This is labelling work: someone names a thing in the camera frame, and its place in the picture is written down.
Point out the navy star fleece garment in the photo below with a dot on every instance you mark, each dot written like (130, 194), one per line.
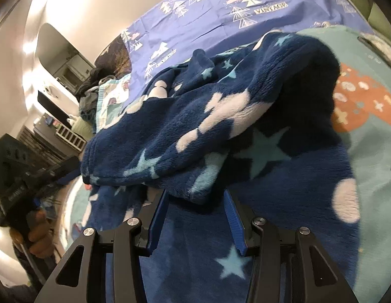
(198, 126)

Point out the light blue printed cloth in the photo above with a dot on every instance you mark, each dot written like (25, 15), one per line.
(115, 101)

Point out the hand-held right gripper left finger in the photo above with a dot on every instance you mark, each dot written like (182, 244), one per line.
(158, 217)

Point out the teal printed blanket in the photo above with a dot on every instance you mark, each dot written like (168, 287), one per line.
(378, 170)

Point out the dark brown cloth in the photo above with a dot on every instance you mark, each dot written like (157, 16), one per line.
(115, 55)

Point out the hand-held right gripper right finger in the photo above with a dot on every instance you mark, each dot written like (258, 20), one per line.
(234, 221)

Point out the blue tree-print bedsheet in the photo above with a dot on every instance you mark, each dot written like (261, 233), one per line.
(214, 15)

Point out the pile of dark clothes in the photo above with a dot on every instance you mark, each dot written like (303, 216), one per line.
(91, 85)

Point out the person's left hand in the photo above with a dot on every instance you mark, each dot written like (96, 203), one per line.
(40, 238)

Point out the black monitor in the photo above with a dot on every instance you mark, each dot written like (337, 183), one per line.
(52, 105)

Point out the white slatted rack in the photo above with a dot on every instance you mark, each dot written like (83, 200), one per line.
(71, 137)

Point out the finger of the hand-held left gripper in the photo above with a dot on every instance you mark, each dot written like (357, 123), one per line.
(63, 170)

